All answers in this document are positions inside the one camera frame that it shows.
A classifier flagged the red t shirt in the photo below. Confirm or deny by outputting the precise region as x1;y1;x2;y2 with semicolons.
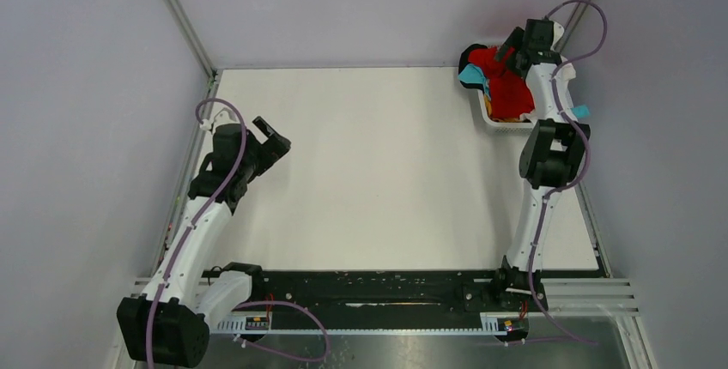
482;47;535;120

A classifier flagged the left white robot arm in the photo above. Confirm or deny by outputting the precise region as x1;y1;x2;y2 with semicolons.
116;117;291;368

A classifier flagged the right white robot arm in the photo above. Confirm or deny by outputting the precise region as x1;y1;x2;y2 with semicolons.
488;18;591;311

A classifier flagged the white laundry basket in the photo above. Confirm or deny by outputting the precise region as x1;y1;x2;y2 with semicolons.
458;44;579;131

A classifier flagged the white t shirt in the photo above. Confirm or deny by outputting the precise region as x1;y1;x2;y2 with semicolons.
549;56;576;85

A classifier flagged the teal t shirt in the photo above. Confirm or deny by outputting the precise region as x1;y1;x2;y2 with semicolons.
458;64;490;97

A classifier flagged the black t shirt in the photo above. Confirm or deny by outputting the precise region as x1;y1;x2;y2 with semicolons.
458;43;489;72

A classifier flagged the left controller board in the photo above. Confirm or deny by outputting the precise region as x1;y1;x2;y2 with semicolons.
244;316;270;332

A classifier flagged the controller board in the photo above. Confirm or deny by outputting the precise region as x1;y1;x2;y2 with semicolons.
497;318;530;337
244;316;270;332

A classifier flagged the right controller board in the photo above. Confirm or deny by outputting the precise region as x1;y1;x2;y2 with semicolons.
497;318;530;337

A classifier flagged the slotted cable duct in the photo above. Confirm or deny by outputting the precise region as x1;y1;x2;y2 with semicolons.
210;312;503;336

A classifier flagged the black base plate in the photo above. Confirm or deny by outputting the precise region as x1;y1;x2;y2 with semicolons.
247;269;549;323

